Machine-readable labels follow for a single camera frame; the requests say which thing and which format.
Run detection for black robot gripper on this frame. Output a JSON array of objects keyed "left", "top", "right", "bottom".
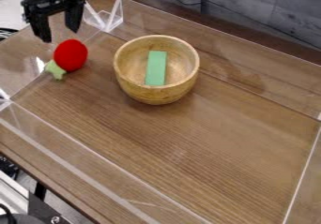
[{"left": 22, "top": 0, "right": 85, "bottom": 43}]

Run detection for red plush fruit green stem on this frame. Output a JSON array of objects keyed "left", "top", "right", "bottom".
[{"left": 46, "top": 39, "right": 89, "bottom": 80}]

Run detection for green rectangular block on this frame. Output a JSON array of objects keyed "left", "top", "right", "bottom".
[{"left": 145, "top": 51, "right": 168, "bottom": 86}]

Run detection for wooden bowl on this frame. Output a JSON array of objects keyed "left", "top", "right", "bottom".
[{"left": 113, "top": 35, "right": 201, "bottom": 105}]

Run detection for clear acrylic tray enclosure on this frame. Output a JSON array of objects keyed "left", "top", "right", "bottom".
[{"left": 0, "top": 0, "right": 321, "bottom": 224}]

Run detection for black equipment base with cable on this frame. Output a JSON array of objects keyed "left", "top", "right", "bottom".
[{"left": 0, "top": 195, "right": 71, "bottom": 224}]

